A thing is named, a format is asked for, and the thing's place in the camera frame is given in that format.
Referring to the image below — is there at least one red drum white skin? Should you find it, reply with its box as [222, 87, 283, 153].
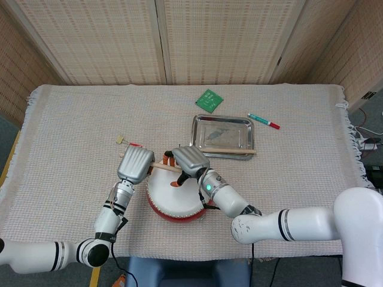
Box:
[145, 155, 216, 224]

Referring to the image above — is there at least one rectangular metal tray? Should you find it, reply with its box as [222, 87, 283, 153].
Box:
[189, 114, 256, 161]

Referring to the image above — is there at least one white power strip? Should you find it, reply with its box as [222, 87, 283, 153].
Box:
[357, 137, 379, 151]

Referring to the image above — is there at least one teal marker red cap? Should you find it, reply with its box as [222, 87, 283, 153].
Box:
[247, 112, 281, 130]

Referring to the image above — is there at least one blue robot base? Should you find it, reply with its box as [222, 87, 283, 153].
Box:
[125, 256, 254, 287]

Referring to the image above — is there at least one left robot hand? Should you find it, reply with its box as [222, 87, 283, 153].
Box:
[116, 145, 156, 185]

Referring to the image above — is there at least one black box on floor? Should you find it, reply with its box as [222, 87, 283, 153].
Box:
[363, 166, 383, 188]

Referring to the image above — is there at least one green circuit board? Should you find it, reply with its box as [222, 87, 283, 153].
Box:
[194, 88, 225, 114]

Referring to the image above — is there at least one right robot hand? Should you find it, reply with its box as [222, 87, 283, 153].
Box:
[163, 145, 211, 188]

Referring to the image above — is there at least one woven bamboo folding screen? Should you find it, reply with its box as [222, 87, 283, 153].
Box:
[0, 0, 383, 126]

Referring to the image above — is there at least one wooden drumstick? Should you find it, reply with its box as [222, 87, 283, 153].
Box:
[118, 152, 183, 173]
[200, 147, 258, 155]

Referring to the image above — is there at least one white woven tablecloth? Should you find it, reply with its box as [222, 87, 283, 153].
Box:
[0, 83, 373, 263]

